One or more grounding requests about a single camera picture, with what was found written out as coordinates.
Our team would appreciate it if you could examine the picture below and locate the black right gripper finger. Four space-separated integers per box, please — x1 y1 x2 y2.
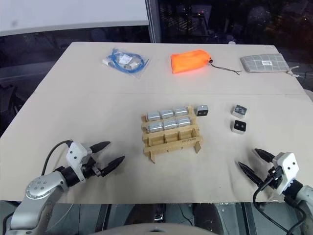
254 147 275 164
237 161 264 186

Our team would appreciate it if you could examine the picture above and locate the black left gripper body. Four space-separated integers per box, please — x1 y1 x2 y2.
83 152 109 179

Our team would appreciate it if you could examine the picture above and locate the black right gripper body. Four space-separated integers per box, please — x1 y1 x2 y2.
262 166 282 189

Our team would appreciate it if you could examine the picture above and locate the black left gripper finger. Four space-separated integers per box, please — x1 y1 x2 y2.
101 155 126 178
89 141 112 154

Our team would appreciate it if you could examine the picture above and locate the wooden rack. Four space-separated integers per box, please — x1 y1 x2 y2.
140 105 205 165

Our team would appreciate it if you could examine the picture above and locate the grey checked fabric pouch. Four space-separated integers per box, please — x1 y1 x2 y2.
239 53 302 79

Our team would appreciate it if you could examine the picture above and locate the black chair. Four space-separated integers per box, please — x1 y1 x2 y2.
0 84 22 116

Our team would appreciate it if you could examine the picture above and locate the white board panel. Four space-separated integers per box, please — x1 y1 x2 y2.
0 0 150 38

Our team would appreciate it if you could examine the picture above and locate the grey metal pillar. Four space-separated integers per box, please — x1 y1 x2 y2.
145 0 162 44

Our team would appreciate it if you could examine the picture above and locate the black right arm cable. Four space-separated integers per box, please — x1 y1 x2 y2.
252 180 313 233

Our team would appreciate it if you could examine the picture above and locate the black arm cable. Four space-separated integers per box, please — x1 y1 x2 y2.
252 180 313 233
41 140 74 177

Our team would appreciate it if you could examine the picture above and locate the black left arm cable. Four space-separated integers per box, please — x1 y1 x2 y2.
41 140 74 177

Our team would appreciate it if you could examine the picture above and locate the bagged blue cable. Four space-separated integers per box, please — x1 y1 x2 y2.
101 47 151 80

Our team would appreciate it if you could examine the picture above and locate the blue network cable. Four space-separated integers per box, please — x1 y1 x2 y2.
108 48 151 74

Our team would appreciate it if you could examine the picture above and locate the orange drawstring pouch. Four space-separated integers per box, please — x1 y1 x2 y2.
170 49 243 76

